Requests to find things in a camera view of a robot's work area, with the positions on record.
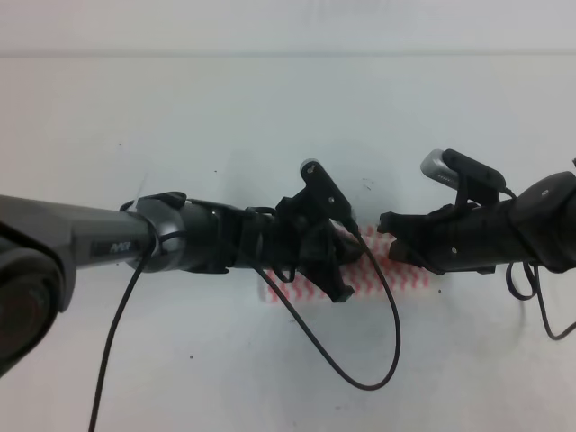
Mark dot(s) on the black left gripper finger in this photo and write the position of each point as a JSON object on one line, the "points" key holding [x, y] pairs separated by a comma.
{"points": [[329, 279], [347, 250]]}

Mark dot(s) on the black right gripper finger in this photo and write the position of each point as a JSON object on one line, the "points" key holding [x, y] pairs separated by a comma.
{"points": [[401, 252], [395, 223]]}

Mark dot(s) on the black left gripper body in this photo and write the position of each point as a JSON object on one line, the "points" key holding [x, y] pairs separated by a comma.
{"points": [[295, 236]]}

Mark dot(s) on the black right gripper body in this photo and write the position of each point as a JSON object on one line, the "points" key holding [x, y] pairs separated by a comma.
{"points": [[460, 239]]}

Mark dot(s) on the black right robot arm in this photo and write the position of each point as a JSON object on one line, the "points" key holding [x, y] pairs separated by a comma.
{"points": [[537, 227]]}

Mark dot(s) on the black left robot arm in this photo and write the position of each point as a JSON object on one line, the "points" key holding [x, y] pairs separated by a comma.
{"points": [[44, 244]]}

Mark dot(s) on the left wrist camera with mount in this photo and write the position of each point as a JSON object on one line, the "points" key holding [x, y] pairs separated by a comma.
{"points": [[325, 193]]}

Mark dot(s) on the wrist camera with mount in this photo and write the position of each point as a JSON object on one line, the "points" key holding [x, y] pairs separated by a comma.
{"points": [[325, 193], [473, 181]]}

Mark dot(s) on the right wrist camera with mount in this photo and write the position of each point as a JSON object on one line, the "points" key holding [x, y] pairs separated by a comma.
{"points": [[473, 181]]}

